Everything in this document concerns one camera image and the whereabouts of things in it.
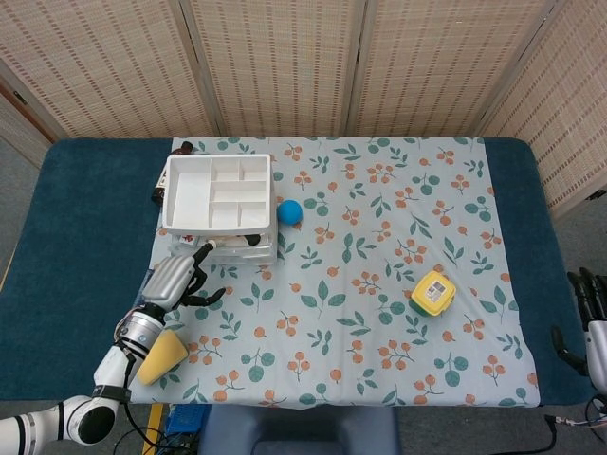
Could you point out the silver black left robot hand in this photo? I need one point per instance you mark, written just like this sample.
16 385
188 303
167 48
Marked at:
168 282

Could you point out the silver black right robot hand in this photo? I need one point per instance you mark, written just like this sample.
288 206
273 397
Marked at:
597 341

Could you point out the white mahjong tile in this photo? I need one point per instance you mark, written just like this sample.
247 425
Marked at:
188 239

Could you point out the clear plastic drawer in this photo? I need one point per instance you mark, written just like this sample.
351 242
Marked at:
237 247

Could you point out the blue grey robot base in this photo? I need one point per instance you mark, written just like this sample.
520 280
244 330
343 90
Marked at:
294 426

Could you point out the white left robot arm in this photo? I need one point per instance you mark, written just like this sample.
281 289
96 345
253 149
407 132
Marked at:
109 365

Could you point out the white plastic drawer organizer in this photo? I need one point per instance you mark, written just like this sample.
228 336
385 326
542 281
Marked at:
194 194

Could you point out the yellow sponge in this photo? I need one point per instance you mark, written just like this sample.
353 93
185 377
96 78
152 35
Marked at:
163 358

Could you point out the teal table cover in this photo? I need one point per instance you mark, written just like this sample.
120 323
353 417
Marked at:
85 213

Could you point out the brown glass bottle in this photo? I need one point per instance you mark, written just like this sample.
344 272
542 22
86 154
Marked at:
182 148

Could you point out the blue plastic crate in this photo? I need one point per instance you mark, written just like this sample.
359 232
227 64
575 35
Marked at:
187 417

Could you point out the blue ball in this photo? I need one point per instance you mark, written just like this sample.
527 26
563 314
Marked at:
290 212

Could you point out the floral print tablecloth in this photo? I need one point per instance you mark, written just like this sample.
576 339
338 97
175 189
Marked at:
332 237

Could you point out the green container with yellow lid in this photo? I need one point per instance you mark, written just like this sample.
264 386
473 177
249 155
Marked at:
432 291

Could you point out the bamboo folding screen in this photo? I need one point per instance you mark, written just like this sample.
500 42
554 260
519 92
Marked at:
284 61

